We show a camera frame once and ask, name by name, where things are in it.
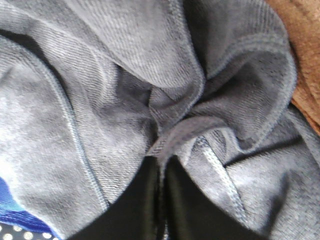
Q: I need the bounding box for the brown towel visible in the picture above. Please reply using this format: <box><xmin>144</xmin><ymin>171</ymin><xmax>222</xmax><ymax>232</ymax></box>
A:
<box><xmin>267</xmin><ymin>0</ymin><xmax>320</xmax><ymax>134</ymax></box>

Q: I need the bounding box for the blue patterned cloth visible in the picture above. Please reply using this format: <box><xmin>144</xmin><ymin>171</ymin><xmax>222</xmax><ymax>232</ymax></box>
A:
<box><xmin>0</xmin><ymin>178</ymin><xmax>61</xmax><ymax>240</ymax></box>

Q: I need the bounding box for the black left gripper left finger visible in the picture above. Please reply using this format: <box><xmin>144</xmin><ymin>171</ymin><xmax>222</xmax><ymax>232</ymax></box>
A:
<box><xmin>69</xmin><ymin>156</ymin><xmax>164</xmax><ymax>240</ymax></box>

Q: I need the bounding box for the dark grey towel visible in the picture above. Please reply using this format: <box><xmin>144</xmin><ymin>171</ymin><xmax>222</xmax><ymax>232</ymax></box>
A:
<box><xmin>0</xmin><ymin>0</ymin><xmax>320</xmax><ymax>240</ymax></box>

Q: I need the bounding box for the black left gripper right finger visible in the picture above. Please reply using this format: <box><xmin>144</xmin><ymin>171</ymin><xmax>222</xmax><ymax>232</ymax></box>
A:
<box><xmin>164</xmin><ymin>157</ymin><xmax>267</xmax><ymax>240</ymax></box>

